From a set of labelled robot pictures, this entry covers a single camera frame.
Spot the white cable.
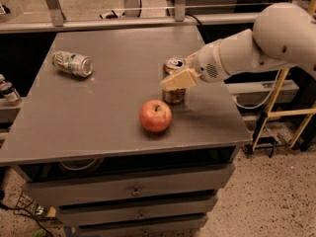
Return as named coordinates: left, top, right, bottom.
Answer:
left=234, top=69, right=284, bottom=111

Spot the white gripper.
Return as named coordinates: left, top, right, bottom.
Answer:
left=160, top=40, right=229, bottom=91

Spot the red apple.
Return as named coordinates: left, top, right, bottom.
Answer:
left=139, top=100, right=172, bottom=133

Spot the black wire basket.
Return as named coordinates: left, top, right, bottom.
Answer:
left=14, top=192, right=48, bottom=219

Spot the orange soda can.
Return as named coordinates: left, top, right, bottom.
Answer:
left=162, top=55, right=186, bottom=105

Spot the grey drawer cabinet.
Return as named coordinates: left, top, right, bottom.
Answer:
left=1, top=27, right=251, bottom=237

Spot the small bottle on left ledge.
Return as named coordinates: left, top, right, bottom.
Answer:
left=0, top=74, right=22, bottom=106

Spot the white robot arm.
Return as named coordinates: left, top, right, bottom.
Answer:
left=160, top=3, right=316, bottom=91

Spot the white green soda can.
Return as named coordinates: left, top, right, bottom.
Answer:
left=51, top=50, right=94, bottom=78

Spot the metal railing frame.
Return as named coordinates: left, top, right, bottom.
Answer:
left=0, top=0, right=316, bottom=35

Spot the bowl inside top drawer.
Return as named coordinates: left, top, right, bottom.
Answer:
left=58, top=158, right=103, bottom=174

